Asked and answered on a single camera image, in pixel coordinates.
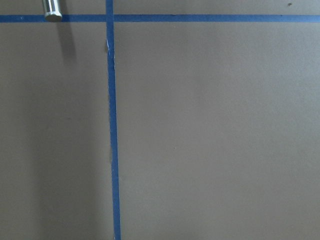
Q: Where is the steel muddler black tip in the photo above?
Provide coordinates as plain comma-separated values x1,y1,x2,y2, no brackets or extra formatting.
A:
42,0,63,22

